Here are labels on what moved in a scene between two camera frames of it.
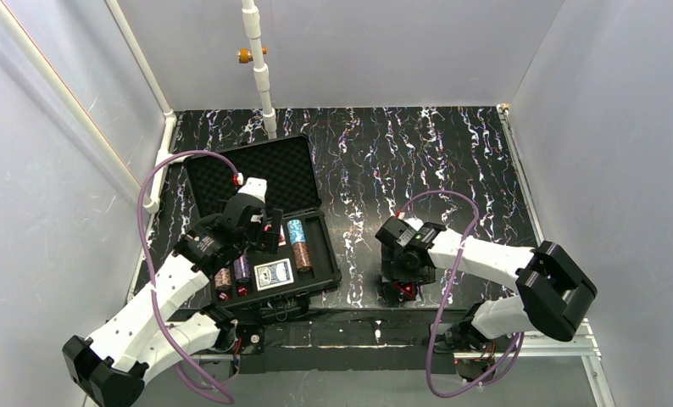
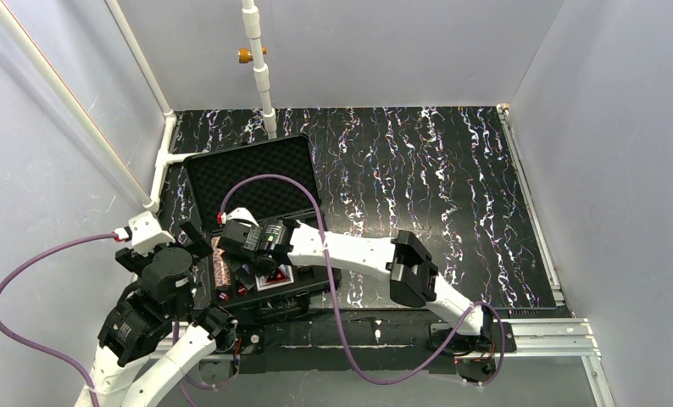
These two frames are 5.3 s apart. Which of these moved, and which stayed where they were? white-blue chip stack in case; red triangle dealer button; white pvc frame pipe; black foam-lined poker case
Moved: red triangle dealer button
Stayed: white pvc frame pipe; white-blue chip stack in case; black foam-lined poker case
